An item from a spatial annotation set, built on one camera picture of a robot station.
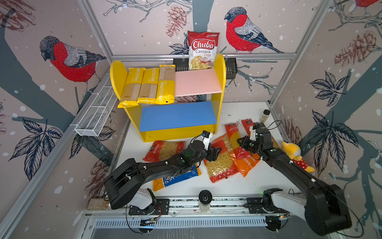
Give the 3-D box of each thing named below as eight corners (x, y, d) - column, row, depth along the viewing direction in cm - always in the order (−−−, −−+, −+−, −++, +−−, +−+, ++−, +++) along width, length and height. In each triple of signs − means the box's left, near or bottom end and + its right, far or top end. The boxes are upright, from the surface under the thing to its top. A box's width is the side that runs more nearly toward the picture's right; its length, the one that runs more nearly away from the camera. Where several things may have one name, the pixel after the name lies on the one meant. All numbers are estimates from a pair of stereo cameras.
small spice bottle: (258, 121, 109) (262, 114, 103) (261, 114, 113) (264, 108, 107) (264, 123, 107) (268, 117, 102) (267, 117, 111) (271, 110, 106)
